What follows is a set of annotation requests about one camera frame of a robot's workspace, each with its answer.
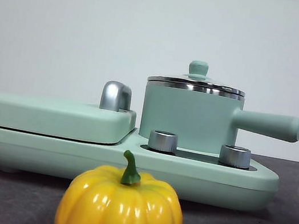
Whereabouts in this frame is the glass lid with green knob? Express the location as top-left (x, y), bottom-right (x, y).
top-left (147, 52), bottom-right (250, 99)

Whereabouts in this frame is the green hinged cover silver handle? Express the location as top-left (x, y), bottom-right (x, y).
top-left (0, 61), bottom-right (144, 152)

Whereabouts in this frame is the yellow pumpkin with green stem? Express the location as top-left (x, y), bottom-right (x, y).
top-left (53, 139), bottom-right (194, 224)

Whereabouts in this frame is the silver control knob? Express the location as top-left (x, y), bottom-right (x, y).
top-left (217, 143), bottom-right (253, 170)
top-left (146, 129), bottom-right (180, 155)

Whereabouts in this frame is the green steamer pot with handle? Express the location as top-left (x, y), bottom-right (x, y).
top-left (136, 76), bottom-right (299, 170)

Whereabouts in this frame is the green cooking appliance base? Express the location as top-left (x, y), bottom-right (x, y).
top-left (0, 108), bottom-right (284, 220)

